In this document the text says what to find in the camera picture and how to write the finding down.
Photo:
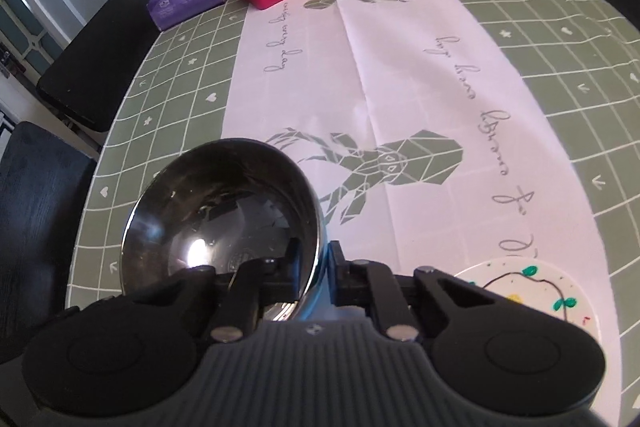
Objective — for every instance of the black wooden chair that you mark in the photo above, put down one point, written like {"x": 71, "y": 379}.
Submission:
{"x": 35, "y": 217}

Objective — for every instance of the white deer print table runner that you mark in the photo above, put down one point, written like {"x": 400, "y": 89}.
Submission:
{"x": 400, "y": 72}

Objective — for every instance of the green checked tablecloth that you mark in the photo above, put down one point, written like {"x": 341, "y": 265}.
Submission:
{"x": 565, "y": 32}

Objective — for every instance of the white painted ceramic plate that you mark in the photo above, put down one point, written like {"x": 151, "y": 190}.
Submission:
{"x": 545, "y": 287}

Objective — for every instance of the teal glass panel door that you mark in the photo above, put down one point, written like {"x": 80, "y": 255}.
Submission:
{"x": 20, "y": 22}

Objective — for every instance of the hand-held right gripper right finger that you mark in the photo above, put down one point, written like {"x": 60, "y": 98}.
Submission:
{"x": 336, "y": 277}

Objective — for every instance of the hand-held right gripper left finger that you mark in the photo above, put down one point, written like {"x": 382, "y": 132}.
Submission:
{"x": 292, "y": 274}

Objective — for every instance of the stainless steel bowl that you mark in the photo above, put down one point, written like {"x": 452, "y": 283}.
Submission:
{"x": 225, "y": 207}

